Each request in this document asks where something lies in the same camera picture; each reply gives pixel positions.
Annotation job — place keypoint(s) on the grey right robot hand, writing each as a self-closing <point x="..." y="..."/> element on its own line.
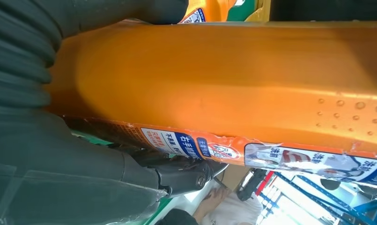
<point x="51" y="161"/>

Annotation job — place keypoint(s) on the person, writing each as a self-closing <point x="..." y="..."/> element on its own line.
<point x="238" y="212"/>

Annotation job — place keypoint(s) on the clear plastic film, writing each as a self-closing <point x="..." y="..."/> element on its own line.
<point x="82" y="200"/>

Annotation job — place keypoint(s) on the blue metal shelf frame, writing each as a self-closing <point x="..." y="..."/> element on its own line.
<point x="315" y="198"/>

